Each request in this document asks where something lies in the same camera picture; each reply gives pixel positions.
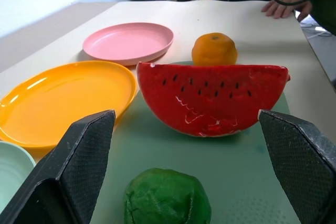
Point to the pink plate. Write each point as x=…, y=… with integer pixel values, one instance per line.
x=128, y=43

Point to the red watermelon slice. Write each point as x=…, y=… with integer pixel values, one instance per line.
x=210, y=98

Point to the orange plate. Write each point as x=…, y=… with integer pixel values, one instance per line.
x=63, y=103

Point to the bystander bare hand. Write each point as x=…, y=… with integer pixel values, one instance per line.
x=284, y=7

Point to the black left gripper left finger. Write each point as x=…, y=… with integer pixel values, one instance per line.
x=78, y=161

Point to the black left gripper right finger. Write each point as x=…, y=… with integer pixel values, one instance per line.
x=299, y=161

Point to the orange tangerine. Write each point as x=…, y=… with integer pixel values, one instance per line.
x=214, y=49

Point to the green leafy vegetable ball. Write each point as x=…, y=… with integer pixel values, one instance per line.
x=167, y=196

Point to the light green plate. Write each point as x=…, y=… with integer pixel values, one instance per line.
x=10, y=171

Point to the green cutting mat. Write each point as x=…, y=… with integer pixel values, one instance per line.
x=231, y=171

